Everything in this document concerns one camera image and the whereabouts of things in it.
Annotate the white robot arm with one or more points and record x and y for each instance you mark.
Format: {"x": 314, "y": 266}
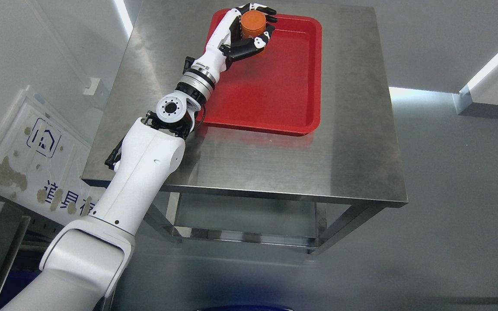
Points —
{"x": 86, "y": 259}

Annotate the white printed sign board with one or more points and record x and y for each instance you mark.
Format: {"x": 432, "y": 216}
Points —
{"x": 42, "y": 159}

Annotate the orange cylindrical capacitor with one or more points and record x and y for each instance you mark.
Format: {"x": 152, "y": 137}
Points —
{"x": 253, "y": 24}

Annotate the red plastic tray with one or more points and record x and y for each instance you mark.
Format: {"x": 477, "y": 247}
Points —
{"x": 277, "y": 91}

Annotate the stainless steel table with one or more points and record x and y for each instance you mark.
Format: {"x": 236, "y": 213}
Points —
{"x": 350, "y": 167}

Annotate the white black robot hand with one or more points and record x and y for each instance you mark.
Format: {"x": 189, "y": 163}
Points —
{"x": 226, "y": 44}

